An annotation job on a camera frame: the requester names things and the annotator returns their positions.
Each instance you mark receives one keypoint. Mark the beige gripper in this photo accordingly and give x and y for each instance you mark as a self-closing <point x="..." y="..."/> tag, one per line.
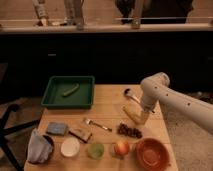
<point x="143" y="117"/>

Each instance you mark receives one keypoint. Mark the yellow banana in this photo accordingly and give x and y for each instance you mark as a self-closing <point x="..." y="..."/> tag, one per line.
<point x="135" y="118"/>

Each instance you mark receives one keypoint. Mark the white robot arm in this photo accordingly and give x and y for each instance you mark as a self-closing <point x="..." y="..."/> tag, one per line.
<point x="156" y="89"/>

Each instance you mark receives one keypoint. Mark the green plastic tray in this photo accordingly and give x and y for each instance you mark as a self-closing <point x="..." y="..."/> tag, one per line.
<point x="80" y="99"/>

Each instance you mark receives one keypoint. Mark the bunch of dark grapes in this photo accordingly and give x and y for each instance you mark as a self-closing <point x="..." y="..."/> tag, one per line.
<point x="123" y="129"/>

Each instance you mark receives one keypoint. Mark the red yellow apple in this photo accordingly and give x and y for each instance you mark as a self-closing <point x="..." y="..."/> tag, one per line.
<point x="122" y="148"/>

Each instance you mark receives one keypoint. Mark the orange red bowl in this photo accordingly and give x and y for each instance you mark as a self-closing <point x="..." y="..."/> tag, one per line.
<point x="152" y="155"/>

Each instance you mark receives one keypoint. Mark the silver fork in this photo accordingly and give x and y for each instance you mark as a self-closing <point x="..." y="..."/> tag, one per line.
<point x="91" y="122"/>

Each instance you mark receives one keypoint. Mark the green cucumber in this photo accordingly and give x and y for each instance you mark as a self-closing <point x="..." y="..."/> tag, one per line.
<point x="70" y="91"/>

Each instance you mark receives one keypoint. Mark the white round plate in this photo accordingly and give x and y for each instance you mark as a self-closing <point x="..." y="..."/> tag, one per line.
<point x="70" y="147"/>

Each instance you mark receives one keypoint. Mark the blue grey sponge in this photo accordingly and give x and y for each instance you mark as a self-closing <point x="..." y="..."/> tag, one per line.
<point x="54" y="128"/>

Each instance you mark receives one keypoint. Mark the dark bowl under cloth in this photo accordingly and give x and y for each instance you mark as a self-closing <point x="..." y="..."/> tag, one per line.
<point x="51" y="142"/>

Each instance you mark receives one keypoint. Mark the grey crumpled cloth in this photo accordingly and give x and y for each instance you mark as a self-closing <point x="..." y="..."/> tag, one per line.
<point x="39" y="148"/>

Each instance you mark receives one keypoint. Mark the black office chair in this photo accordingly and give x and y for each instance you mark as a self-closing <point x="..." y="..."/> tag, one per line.
<point x="13" y="105"/>

